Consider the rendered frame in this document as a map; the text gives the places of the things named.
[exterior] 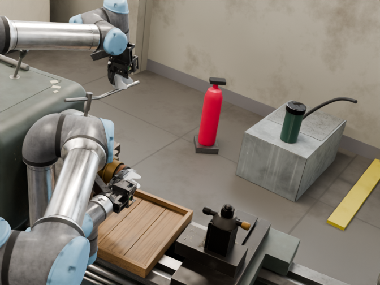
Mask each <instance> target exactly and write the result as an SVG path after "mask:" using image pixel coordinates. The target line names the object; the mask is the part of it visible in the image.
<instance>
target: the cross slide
mask: <svg viewBox="0 0 380 285"><path fill-rule="evenodd" d="M235 214H236V216H237V218H240V221H242V222H244V221H245V222H248V223H250V224H251V227H250V229H249V230H248V231H247V230H244V229H242V228H241V227H240V226H238V230H237V234H236V239H235V242H237V243H238V244H241V245H243V246H245V247H248V250H247V255H246V258H245V261H244V262H243V264H242V266H241V268H240V269H239V271H238V272H237V275H236V276H235V278H232V277H229V276H228V275H225V274H223V273H220V272H218V271H216V270H213V269H211V268H209V267H207V266H204V265H202V264H200V263H197V262H195V261H192V260H190V259H188V258H185V260H184V261H183V262H182V264H181V265H180V266H179V267H178V269H177V271H176V272H175V273H174V275H173V276H172V277H171V282H170V285H240V283H241V281H242V280H243V278H244V276H245V275H246V273H247V271H248V269H249V267H250V265H251V264H252V262H253V260H254V258H255V256H256V255H257V253H258V251H259V250H260V248H261V245H262V244H263V242H264V240H265V239H266V237H267V235H268V233H269V231H270V226H271V222H269V221H266V220H264V219H261V220H260V221H257V220H258V217H256V216H253V215H251V214H248V213H246V212H243V211H241V210H237V211H236V213H235Z"/></svg>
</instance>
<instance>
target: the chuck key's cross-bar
mask: <svg viewBox="0 0 380 285"><path fill-rule="evenodd" d="M139 83H140V82H139V81H136V82H133V83H132V84H128V85H127V88H129V87H132V86H134V85H137V84H139ZM121 90H124V89H115V90H112V91H110V92H107V93H105V94H102V95H100V96H95V97H92V100H100V99H102V98H104V97H107V96H109V95H112V94H114V93H117V92H120V91H121ZM87 100H88V99H87V97H80V98H65V99H64V102H76V101H87Z"/></svg>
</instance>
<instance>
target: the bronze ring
mask: <svg viewBox="0 0 380 285"><path fill-rule="evenodd" d="M128 169H131V168H130V167H129V166H127V165H125V164H124V163H123V162H120V161H118V160H117V159H116V158H113V161H112V163H108V164H106V166H105V168H104V170H100V171H98V175H99V176H100V177H102V180H103V182H104V183H105V184H107V183H109V182H110V180H111V179H112V178H113V177H114V176H115V175H116V174H117V173H118V172H119V171H121V170H128Z"/></svg>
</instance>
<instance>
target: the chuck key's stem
mask: <svg viewBox="0 0 380 285"><path fill-rule="evenodd" d="M92 95H93V93H91V92H86V96H85V97H87V99H88V100H87V101H85V102H84V117H88V111H90V106H91V101H92Z"/></svg>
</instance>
